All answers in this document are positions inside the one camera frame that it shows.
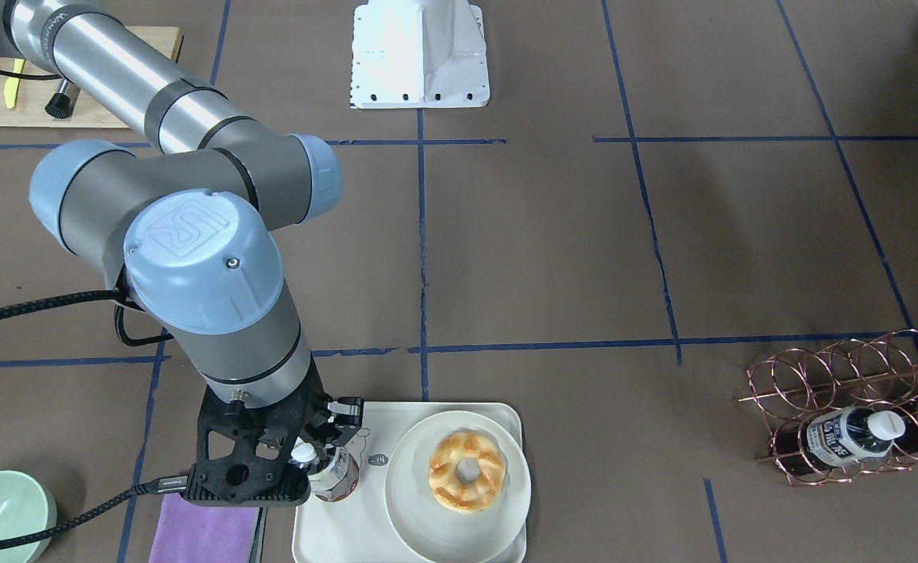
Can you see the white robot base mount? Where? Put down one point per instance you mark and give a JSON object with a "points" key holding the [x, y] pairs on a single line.
{"points": [[419, 54]]}

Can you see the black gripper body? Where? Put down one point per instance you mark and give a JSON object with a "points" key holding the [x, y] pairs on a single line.
{"points": [[344, 410]]}

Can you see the yellow plastic knife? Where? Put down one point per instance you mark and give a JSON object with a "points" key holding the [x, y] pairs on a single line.
{"points": [[12, 84]]}

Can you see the cream serving tray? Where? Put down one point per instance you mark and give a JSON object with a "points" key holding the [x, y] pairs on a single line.
{"points": [[358, 529]]}

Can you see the glazed donut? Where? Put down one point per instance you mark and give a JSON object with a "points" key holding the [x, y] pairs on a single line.
{"points": [[466, 472]]}

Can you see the copper wire bottle rack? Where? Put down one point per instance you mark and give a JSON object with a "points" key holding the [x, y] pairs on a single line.
{"points": [[806, 396]]}

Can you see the wooden cutting board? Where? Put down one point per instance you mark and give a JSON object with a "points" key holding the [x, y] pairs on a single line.
{"points": [[33, 96]]}

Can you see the green ceramic bowl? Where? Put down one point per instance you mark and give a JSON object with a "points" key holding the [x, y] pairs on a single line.
{"points": [[26, 506]]}

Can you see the purple folded cloth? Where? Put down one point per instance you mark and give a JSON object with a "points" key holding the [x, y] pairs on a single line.
{"points": [[190, 533]]}

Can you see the white round plate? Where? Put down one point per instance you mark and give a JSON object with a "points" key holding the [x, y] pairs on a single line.
{"points": [[437, 534]]}

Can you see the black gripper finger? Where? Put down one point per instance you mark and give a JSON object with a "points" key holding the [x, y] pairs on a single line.
{"points": [[335, 423]]}

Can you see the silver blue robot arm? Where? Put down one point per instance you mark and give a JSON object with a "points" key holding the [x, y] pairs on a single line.
{"points": [[187, 238]]}

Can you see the tea bottle white cap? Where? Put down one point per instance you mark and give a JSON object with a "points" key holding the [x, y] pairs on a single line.
{"points": [[333, 472]]}

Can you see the tea bottle lower middle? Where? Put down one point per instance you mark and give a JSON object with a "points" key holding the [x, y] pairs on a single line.
{"points": [[841, 439]]}

